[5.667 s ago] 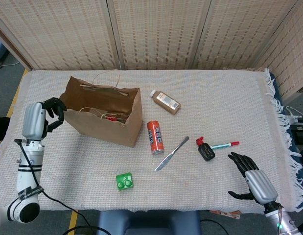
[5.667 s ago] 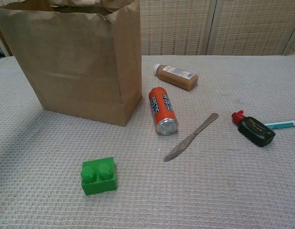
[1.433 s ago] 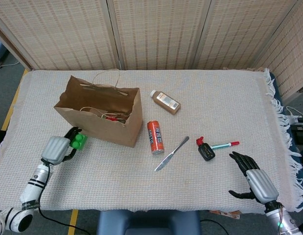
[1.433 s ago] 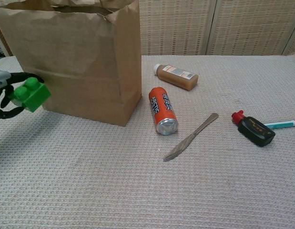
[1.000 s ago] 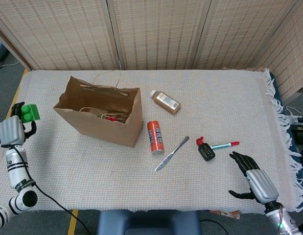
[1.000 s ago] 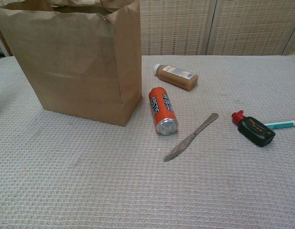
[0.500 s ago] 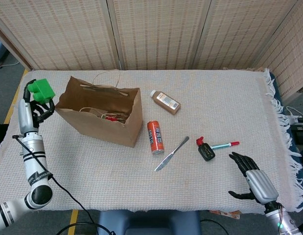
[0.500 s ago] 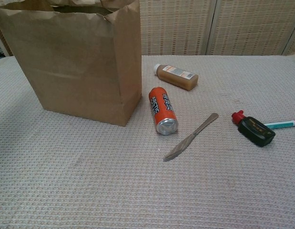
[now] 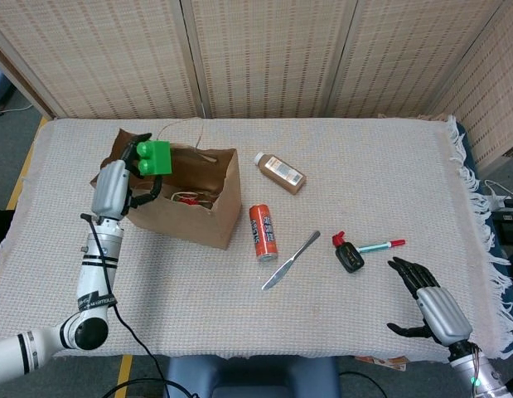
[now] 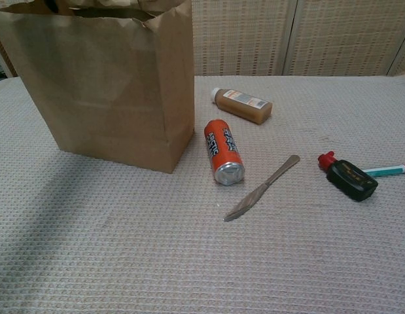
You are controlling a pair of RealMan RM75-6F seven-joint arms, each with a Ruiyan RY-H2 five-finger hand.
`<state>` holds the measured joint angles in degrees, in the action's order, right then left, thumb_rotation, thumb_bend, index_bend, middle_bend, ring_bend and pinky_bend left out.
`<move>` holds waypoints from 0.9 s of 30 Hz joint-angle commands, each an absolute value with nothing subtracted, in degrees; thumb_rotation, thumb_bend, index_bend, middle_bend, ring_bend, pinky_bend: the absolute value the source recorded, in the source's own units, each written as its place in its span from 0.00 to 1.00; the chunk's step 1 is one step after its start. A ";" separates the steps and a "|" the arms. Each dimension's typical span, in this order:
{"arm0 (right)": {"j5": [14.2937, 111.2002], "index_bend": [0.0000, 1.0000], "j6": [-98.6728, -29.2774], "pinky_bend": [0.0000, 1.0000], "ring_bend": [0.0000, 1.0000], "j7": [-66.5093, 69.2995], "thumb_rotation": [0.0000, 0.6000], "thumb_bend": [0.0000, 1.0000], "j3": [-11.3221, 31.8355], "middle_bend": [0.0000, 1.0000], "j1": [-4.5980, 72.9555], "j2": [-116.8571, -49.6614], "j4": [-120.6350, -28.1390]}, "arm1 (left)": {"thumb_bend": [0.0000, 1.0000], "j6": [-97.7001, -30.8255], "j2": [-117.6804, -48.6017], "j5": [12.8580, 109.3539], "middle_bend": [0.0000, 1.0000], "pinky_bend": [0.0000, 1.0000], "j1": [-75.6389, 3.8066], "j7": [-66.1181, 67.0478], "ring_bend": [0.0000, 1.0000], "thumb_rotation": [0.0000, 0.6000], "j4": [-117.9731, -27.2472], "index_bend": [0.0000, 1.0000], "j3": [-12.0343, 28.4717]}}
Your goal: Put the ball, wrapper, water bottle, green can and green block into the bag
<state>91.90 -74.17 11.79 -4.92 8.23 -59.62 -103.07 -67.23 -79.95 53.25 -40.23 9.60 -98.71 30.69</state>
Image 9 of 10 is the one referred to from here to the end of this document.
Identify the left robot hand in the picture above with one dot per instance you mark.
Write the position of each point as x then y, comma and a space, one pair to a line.
109, 186

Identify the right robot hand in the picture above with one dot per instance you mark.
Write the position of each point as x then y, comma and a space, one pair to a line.
442, 313

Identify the green toy brick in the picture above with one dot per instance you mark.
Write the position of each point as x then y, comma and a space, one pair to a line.
158, 157

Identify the brown paper bag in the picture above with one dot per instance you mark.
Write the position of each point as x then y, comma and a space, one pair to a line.
190, 226

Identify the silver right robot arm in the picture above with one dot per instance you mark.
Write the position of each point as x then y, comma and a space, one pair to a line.
482, 375

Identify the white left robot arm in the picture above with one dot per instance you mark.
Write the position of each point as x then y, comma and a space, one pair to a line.
96, 273

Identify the orange printed packet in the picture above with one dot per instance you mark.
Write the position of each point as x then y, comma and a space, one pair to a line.
380, 362

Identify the teal marker pen red cap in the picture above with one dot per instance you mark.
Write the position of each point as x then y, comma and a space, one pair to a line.
376, 247

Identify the black sauce bottle red cap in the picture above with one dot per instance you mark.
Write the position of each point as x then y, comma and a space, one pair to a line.
350, 259

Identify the black box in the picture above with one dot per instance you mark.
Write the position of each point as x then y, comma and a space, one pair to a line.
509, 224

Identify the beige woven tablecloth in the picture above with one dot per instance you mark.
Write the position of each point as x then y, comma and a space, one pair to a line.
364, 186

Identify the orange soda can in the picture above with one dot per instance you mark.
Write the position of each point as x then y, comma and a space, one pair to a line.
262, 232

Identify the metal butter knife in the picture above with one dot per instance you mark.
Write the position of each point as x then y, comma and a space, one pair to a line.
289, 261

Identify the brown juice bottle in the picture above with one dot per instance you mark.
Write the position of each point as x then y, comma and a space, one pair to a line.
283, 172

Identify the woven folding screen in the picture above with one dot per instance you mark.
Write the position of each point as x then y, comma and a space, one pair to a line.
260, 54

